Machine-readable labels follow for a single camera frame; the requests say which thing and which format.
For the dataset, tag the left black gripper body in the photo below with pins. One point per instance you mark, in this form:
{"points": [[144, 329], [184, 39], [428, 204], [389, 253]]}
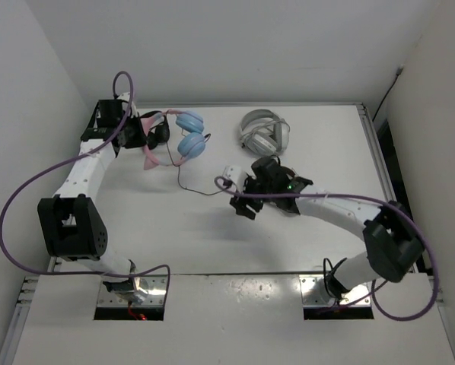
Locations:
{"points": [[132, 133]]}

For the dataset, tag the black Panasonic headphones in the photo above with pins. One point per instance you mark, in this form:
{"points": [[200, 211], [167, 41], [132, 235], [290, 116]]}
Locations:
{"points": [[157, 134]]}

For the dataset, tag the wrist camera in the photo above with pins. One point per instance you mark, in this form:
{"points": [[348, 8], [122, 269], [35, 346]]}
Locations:
{"points": [[127, 99], [234, 177]]}

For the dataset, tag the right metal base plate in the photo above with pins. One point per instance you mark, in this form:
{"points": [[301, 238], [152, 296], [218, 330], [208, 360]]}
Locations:
{"points": [[313, 294]]}

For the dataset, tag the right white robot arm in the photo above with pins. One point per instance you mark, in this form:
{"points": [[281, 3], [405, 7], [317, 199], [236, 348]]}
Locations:
{"points": [[391, 245]]}

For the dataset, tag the metal base plate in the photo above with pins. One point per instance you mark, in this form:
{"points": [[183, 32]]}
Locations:
{"points": [[313, 294], [151, 291]]}

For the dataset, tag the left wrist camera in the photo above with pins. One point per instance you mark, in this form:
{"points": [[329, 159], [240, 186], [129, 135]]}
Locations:
{"points": [[127, 99]]}

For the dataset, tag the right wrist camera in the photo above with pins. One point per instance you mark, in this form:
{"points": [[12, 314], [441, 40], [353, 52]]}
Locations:
{"points": [[234, 177]]}

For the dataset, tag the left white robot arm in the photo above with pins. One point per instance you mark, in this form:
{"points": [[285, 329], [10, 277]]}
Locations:
{"points": [[72, 227]]}

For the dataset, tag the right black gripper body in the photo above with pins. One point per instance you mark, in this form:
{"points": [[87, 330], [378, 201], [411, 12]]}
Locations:
{"points": [[256, 203]]}

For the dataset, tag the pink blue cat-ear headphones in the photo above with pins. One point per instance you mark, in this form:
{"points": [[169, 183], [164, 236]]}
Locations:
{"points": [[192, 144]]}

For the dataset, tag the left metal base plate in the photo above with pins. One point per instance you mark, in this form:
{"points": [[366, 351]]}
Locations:
{"points": [[151, 291]]}

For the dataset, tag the white grey headphones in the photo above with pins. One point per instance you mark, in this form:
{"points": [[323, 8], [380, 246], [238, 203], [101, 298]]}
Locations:
{"points": [[264, 132]]}

